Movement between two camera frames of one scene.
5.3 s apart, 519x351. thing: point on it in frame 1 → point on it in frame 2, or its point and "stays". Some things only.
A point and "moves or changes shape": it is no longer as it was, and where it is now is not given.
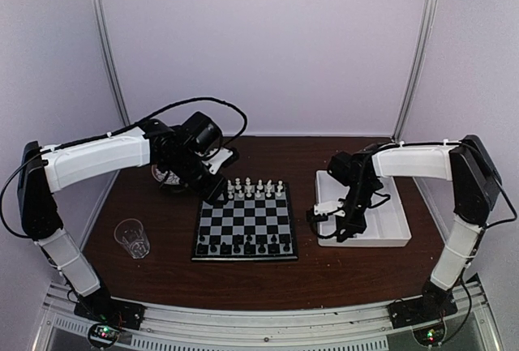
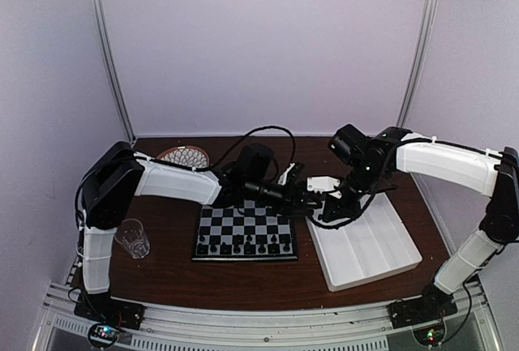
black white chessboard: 256,224 stays
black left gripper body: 206,190 → 287,202
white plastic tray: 385,221 moves or changes shape
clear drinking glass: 130,233 stays
